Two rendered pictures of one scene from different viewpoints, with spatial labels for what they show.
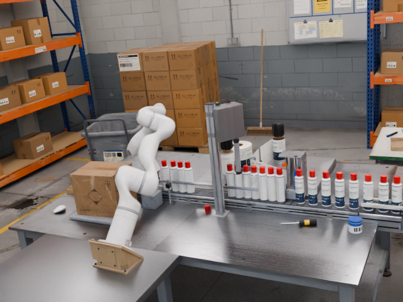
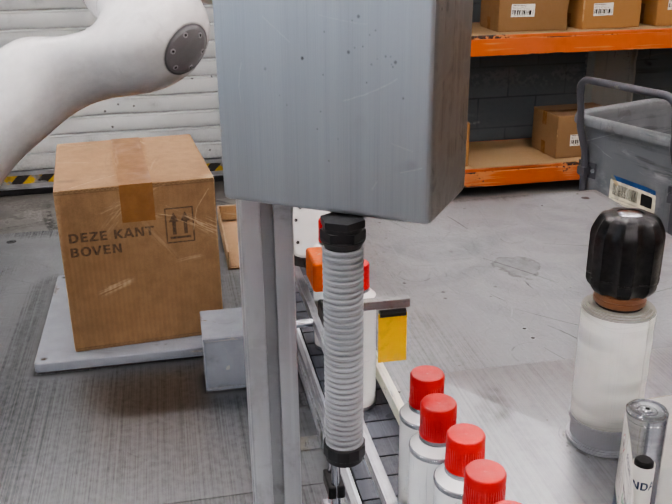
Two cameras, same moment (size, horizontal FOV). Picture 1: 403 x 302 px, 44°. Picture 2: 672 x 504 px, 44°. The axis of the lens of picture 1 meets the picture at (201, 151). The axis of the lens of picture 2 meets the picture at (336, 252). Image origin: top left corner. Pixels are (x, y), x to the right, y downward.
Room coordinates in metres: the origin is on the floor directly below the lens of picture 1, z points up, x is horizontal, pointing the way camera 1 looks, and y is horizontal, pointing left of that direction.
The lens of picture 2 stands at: (2.34, -0.64, 1.49)
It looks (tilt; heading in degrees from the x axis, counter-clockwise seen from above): 22 degrees down; 51
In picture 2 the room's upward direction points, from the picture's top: 1 degrees counter-clockwise
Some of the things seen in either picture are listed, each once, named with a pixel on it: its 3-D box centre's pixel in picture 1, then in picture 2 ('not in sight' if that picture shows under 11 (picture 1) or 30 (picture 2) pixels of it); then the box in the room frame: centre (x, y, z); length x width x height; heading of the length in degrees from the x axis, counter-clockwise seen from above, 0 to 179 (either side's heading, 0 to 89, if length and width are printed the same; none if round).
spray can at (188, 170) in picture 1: (189, 177); (356, 334); (2.98, 0.10, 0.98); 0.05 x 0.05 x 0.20
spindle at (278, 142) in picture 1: (278, 142); not in sight; (3.33, -0.54, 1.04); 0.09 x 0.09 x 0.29
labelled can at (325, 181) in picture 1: (325, 189); not in sight; (2.58, -0.67, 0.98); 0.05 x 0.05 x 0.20
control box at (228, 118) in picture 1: (226, 121); (346, 73); (2.75, -0.16, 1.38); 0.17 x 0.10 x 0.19; 117
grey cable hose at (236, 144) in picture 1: (237, 156); (343, 344); (2.71, -0.20, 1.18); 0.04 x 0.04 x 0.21
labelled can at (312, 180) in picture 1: (312, 187); not in sight; (2.61, -0.60, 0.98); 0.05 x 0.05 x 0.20
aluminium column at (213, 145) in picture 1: (215, 160); (268, 303); (2.73, -0.07, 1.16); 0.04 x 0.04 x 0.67; 62
